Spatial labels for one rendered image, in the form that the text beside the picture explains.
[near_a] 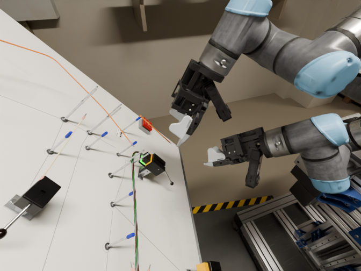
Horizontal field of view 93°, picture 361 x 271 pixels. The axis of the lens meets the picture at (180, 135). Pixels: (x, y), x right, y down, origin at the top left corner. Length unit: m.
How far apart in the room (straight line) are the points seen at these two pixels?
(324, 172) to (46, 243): 0.58
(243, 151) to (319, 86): 0.25
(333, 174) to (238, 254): 1.28
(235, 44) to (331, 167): 0.35
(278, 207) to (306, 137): 1.26
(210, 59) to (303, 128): 0.26
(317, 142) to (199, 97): 0.28
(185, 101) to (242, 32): 0.18
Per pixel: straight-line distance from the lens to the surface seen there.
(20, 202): 0.36
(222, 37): 0.39
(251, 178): 0.53
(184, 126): 0.44
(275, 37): 0.44
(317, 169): 0.52
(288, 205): 1.75
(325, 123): 0.48
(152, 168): 0.57
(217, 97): 0.43
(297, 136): 0.48
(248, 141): 0.52
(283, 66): 0.40
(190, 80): 0.41
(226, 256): 1.68
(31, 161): 0.46
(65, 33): 2.14
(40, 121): 0.52
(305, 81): 0.37
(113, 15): 2.07
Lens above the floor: 1.61
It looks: 44 degrees down
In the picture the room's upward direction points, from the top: straight up
